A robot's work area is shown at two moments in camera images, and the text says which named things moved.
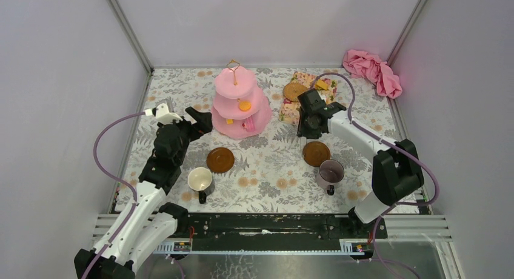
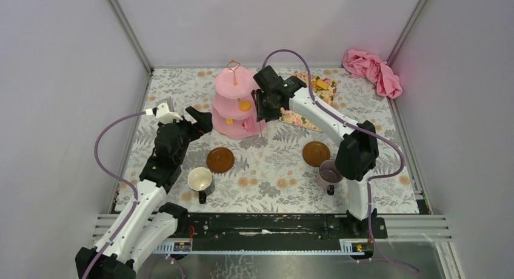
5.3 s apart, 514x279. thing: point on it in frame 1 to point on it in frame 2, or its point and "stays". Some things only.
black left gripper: (191, 125) stays
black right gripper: (302, 131) to (261, 114)
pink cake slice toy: (249, 125) stays
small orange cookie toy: (245, 105) stays
